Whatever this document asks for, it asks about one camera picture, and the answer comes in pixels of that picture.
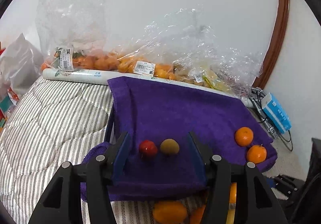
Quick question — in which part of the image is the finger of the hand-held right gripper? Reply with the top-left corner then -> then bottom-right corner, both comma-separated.
272,175 -> 305,193

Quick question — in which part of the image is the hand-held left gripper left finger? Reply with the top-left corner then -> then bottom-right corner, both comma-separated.
28,131 -> 131,224

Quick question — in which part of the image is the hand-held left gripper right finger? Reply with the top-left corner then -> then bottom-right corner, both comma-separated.
187,131 -> 289,224

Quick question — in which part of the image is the small red and green fruit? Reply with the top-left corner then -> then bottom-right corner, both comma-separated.
138,140 -> 158,160

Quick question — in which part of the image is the brown-green round fruit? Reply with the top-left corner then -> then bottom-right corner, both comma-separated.
160,138 -> 180,156

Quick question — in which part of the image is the round orange with stem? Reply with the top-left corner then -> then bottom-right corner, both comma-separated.
246,144 -> 267,164

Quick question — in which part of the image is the purple towel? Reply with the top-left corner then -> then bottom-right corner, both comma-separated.
80,76 -> 277,202

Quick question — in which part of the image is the large yellow-orange citrus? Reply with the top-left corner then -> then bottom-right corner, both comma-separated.
152,201 -> 188,224

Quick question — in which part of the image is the blue tissue box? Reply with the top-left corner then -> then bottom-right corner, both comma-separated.
261,92 -> 293,134

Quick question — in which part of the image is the clear bag of yellow fruit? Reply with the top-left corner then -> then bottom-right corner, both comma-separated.
173,46 -> 264,100

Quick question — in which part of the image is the white paper roll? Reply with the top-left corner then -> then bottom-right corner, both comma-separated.
42,68 -> 254,108

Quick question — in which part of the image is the clear bag of leafy oranges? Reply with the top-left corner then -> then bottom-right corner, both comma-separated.
35,0 -> 121,74

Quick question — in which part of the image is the white plastic bag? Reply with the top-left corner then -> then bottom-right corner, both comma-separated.
0,33 -> 44,119

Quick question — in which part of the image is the brown wooden door frame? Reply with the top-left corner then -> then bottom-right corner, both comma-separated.
256,0 -> 291,89

